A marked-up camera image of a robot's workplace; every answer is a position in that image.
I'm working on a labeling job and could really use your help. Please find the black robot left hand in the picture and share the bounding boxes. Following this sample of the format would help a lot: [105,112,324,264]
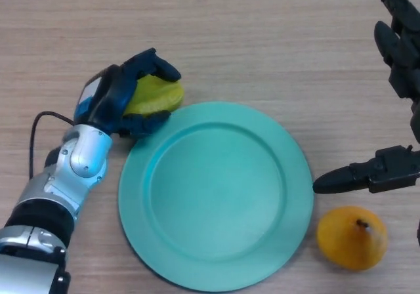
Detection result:
[73,47,182,139]

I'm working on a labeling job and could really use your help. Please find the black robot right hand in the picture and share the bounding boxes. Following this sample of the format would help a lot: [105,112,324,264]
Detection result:
[312,0,420,195]

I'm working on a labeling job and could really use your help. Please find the yellow green starfruit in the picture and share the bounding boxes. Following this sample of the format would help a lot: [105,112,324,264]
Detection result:
[123,73,186,116]

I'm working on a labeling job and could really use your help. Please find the teal round plate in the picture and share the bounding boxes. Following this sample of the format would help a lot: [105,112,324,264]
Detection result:
[117,102,314,288]

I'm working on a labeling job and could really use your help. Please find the orange yellow pear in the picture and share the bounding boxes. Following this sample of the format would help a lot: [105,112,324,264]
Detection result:
[316,206,389,271]

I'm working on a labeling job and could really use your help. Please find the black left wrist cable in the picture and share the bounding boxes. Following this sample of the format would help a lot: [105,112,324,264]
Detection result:
[28,110,75,179]

